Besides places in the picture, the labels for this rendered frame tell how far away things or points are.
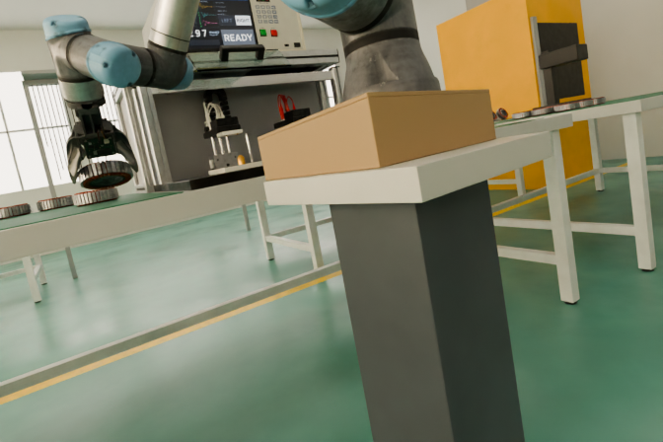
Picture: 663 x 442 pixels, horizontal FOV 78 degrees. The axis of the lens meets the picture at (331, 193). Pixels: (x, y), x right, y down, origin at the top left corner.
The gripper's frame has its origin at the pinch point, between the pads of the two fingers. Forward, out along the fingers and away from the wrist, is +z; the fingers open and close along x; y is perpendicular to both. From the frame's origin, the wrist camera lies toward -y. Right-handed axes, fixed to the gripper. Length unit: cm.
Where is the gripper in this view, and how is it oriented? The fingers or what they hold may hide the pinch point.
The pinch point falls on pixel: (106, 175)
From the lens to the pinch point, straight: 110.5
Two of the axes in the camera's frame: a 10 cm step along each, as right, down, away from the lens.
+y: 5.0, 5.3, -6.9
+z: -0.8, 8.2, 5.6
